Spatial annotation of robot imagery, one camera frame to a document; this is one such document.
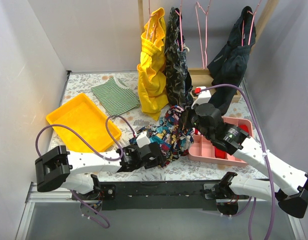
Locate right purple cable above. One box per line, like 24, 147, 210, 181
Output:
205, 83, 276, 240

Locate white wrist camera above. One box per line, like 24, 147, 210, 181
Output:
136, 131, 151, 148
191, 86, 212, 109

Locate pink hanger under leaf shorts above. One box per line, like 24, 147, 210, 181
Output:
176, 0, 183, 51

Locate empty pink wire hanger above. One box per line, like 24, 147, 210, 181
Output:
195, 0, 212, 70

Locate yellow shorts on hanger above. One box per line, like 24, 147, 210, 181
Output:
137, 7, 168, 121

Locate red cloth front compartment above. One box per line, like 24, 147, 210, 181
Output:
215, 148, 227, 159

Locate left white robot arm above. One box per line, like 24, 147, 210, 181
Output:
35, 142, 167, 200

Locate pink divided organiser tray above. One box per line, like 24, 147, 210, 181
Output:
188, 116, 254, 167

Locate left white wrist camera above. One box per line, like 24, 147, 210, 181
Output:
136, 131, 151, 148

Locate red folded cloth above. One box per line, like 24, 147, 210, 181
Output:
238, 124, 249, 137

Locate green striped folded shirt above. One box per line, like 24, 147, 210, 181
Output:
91, 77, 140, 116

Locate pink hanger under navy shorts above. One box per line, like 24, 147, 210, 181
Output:
241, 0, 262, 47

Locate wooden clothes rack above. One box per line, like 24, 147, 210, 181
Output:
137, 0, 281, 104

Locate yellow plastic tray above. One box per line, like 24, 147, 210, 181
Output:
46, 93, 122, 153

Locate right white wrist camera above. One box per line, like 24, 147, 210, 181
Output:
191, 86, 212, 109

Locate colourful comic print shorts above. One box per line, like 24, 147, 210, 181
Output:
129, 105, 194, 165

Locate dark leaf print shorts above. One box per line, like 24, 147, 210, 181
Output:
164, 7, 193, 108

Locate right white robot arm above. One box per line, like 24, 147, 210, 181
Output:
181, 103, 308, 219

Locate pink hanger under yellow shorts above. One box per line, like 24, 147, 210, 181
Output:
146, 0, 153, 40

